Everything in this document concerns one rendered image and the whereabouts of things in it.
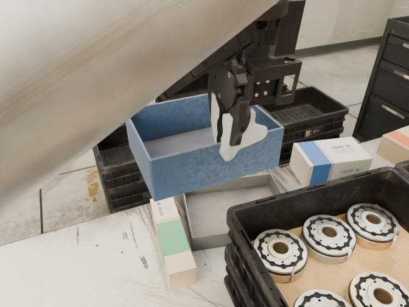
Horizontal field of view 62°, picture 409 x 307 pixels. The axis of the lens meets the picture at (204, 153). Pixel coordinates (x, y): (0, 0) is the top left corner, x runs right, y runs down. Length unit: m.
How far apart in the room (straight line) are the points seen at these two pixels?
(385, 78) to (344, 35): 2.29
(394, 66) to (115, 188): 1.64
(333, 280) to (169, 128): 0.41
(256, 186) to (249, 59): 0.69
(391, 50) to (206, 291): 1.79
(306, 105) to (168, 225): 1.33
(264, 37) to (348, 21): 4.11
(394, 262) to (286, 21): 0.55
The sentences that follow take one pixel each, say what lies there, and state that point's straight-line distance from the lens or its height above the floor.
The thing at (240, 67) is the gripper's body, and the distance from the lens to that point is 0.36.
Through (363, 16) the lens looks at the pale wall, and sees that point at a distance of 4.62.
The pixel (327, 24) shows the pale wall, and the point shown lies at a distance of 4.28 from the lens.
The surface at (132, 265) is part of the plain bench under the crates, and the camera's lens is 0.86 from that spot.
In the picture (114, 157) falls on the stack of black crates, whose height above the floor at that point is 0.49.
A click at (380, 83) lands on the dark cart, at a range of 2.31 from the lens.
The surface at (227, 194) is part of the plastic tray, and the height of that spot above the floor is 0.70.
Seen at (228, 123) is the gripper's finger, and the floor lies 1.18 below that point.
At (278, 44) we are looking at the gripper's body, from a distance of 0.39.
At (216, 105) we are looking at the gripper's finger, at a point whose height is 1.19.
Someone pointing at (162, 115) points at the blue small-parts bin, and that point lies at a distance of 0.57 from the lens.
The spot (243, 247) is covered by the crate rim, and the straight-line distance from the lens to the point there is 0.60.
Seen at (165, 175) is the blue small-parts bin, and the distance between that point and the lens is 0.44.
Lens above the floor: 1.39
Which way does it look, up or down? 36 degrees down
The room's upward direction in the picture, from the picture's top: straight up
